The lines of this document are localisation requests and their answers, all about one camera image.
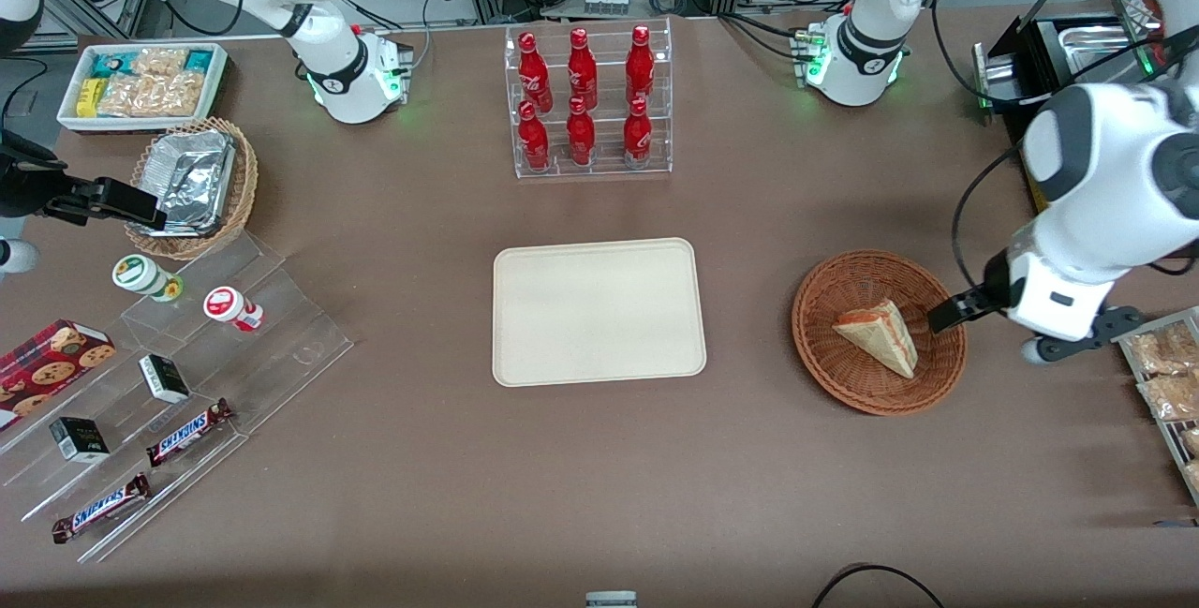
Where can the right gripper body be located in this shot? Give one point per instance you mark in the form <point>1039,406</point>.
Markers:
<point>26,188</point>

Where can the triangle sandwich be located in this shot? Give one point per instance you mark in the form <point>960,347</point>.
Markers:
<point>880,336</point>

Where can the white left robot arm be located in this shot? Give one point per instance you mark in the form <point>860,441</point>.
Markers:
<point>1096,186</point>

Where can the aluminium foil tray stack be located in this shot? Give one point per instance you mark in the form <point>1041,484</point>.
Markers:
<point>187,177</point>

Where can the grey metal snack tray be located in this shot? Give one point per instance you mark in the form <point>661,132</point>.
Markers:
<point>1129,341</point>

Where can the light tan wicker basket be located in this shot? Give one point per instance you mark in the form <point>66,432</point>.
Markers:
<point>239,205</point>

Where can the brown wicker basket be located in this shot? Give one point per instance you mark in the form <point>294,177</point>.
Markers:
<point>843,374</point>

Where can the beige plastic tray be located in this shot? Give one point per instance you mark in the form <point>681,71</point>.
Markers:
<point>562,327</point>

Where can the green lid cup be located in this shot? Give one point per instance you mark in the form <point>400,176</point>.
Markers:
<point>131,273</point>

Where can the white plastic snack bin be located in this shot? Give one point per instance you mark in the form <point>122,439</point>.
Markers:
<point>140,126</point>

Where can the yellow snack pack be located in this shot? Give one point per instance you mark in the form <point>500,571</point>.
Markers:
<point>90,97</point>

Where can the large clear cracker bag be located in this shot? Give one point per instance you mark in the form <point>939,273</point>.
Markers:
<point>155,95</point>

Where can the clear bag of fried snacks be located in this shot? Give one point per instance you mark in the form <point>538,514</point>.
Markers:
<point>1166,350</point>
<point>1191,477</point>
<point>1190,441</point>
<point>1171,397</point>

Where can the teal snack pack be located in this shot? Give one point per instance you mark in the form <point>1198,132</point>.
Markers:
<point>108,65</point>
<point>199,60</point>

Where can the red lid cup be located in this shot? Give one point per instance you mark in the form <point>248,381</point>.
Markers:
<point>223,303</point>

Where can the small clear cracker bag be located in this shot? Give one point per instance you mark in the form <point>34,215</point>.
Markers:
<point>159,61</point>

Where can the red tartan cookie box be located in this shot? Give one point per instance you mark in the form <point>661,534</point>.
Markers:
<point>47,364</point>

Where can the small black box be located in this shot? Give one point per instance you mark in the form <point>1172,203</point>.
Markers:
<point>164,378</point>
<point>80,439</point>

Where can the clear acrylic stepped display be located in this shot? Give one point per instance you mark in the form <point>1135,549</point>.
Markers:
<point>290,346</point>

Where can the Snickers chocolate bar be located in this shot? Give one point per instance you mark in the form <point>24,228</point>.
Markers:
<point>187,433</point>
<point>101,508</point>

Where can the black food warmer cabinet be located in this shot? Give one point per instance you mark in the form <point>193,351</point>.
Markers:
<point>1040,55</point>

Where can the steel warmer pan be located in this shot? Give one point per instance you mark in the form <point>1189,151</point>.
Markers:
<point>1101,41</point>

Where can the red sausage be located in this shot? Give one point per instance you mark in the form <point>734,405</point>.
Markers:
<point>1161,46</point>

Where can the red cola bottle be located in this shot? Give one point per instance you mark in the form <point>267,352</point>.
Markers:
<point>637,135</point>
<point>534,144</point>
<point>583,74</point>
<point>581,135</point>
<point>640,69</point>
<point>534,74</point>

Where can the clear acrylic bottle rack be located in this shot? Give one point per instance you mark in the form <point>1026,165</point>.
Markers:
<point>609,163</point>

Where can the small grey device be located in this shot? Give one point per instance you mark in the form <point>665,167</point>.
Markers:
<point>611,600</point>

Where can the white power strip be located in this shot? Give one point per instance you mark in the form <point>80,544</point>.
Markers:
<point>606,1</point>

